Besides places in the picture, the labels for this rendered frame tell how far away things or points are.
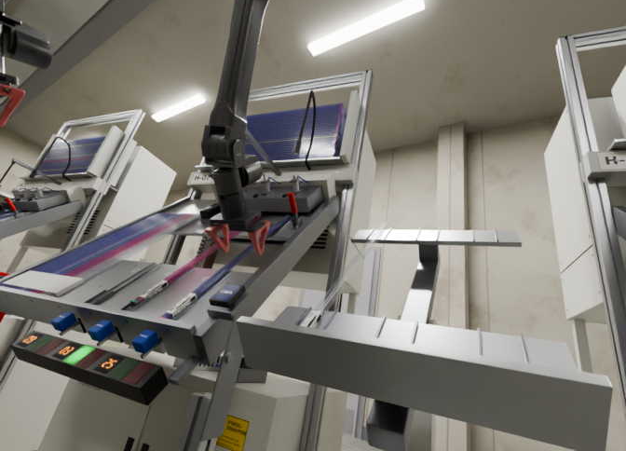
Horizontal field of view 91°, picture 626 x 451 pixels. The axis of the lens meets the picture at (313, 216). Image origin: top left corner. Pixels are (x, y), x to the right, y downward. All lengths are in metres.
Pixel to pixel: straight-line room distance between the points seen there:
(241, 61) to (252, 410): 0.77
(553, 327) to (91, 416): 3.52
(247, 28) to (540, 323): 3.54
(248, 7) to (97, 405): 1.08
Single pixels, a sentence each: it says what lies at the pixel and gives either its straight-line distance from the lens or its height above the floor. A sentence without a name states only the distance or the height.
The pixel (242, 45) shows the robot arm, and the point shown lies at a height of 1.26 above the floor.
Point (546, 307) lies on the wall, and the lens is 3.81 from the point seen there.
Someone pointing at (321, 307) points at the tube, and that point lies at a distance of 0.46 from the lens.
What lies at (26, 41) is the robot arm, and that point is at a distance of 0.90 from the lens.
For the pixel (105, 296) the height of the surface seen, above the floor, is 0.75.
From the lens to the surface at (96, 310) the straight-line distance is 0.73.
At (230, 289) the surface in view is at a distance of 0.57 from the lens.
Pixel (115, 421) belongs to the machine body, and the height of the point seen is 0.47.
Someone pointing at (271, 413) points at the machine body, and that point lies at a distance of 0.83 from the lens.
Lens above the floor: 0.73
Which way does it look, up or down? 23 degrees up
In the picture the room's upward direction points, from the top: 12 degrees clockwise
